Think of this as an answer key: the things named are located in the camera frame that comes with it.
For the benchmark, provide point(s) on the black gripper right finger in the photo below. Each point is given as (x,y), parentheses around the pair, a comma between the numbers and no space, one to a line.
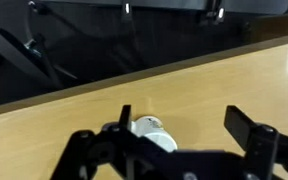
(260,146)

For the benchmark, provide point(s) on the white marker with black label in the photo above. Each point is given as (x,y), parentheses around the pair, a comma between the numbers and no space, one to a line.
(154,131)

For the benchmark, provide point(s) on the small silver black clamp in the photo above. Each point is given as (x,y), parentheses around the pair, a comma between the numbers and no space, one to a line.
(127,10)

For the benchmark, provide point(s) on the large silver black clamp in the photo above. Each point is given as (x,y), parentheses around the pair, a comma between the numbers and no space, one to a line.
(215,13)

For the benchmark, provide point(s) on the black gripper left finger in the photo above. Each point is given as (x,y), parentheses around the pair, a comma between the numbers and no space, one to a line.
(94,153)

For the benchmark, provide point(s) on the black tripod leg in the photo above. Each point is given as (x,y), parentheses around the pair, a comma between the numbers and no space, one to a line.
(14,55)

